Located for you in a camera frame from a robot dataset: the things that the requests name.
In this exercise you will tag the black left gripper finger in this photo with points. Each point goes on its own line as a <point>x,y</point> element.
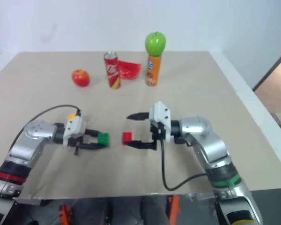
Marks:
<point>92,133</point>
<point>93,146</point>

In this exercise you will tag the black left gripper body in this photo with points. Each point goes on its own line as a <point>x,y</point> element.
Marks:
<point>77,143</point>

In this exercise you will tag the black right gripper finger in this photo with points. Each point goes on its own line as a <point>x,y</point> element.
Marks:
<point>140,116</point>
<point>142,144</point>

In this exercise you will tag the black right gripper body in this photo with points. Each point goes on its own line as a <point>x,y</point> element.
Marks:
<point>159,132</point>

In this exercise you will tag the green cube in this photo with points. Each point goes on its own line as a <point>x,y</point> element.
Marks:
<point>104,138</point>

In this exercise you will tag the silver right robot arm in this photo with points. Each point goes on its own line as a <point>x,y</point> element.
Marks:
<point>201,131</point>

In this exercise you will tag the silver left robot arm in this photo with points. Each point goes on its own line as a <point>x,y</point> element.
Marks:
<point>35,133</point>

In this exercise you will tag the red cube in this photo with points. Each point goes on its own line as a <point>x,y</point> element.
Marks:
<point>127,137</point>

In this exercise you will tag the orange tag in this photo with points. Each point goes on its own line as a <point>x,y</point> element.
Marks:
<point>71,116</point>

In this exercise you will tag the watermelon slice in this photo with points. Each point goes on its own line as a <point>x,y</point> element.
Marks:
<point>129,69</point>

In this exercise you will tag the orange chip can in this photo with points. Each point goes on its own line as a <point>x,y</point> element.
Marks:
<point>153,70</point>

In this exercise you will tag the red soda can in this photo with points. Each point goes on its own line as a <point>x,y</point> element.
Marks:
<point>112,70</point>

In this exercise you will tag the red apple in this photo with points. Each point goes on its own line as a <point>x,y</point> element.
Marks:
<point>80,78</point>

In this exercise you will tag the orange and black fixture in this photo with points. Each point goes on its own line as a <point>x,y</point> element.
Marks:
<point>65,213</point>
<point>173,208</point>

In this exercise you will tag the green apple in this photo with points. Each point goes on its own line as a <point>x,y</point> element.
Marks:
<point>155,43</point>

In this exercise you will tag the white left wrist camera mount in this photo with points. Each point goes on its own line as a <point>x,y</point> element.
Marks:
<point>74,127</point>

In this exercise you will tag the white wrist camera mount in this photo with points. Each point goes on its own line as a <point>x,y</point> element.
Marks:
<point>74,127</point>
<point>160,112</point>

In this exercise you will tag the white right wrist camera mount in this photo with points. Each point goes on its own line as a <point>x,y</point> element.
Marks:
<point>160,112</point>

